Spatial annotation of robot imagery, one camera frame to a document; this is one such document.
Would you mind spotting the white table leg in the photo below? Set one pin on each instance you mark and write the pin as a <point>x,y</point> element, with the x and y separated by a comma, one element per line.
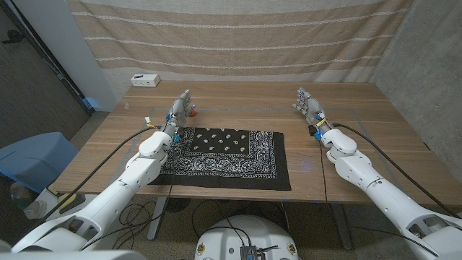
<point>156,220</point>

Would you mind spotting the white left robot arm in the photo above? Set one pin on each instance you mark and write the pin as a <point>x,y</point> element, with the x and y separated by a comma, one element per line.
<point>140,171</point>

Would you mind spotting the grey table leg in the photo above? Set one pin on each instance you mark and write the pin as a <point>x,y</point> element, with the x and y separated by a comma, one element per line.
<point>341,227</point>

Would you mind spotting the beige striped backdrop cloth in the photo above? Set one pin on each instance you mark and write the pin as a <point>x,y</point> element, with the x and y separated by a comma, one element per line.
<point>238,39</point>

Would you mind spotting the small grey torso module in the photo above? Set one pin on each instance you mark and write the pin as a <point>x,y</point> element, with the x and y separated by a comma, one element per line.
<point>252,252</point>

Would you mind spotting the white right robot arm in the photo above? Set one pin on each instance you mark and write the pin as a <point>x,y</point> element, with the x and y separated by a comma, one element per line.
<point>364,173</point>

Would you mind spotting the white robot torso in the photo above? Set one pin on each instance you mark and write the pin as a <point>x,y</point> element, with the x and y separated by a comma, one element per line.
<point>231,234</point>

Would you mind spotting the small white box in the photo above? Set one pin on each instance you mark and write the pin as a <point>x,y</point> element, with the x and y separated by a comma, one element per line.
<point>145,80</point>

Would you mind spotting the black paisley bandana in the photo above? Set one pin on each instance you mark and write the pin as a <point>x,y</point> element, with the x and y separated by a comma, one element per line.
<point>223,159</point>

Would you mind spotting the blue bin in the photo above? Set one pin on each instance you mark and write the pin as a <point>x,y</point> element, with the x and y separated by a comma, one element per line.
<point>36,159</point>

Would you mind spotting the small red ball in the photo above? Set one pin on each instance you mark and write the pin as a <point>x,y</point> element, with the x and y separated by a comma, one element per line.
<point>193,113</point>

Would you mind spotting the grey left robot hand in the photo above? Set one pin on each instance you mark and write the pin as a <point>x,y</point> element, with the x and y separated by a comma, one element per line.
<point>177,110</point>

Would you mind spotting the dark round floor object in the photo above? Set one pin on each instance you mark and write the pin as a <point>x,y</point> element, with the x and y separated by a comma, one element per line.
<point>177,204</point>

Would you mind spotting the dark grey door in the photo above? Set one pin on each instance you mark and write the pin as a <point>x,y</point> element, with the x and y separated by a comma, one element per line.
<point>29,90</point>

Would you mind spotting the white sneaker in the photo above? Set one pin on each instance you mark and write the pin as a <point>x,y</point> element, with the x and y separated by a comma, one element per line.
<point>35,210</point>

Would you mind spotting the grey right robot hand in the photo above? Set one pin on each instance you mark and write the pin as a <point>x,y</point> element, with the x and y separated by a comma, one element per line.
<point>312,108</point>

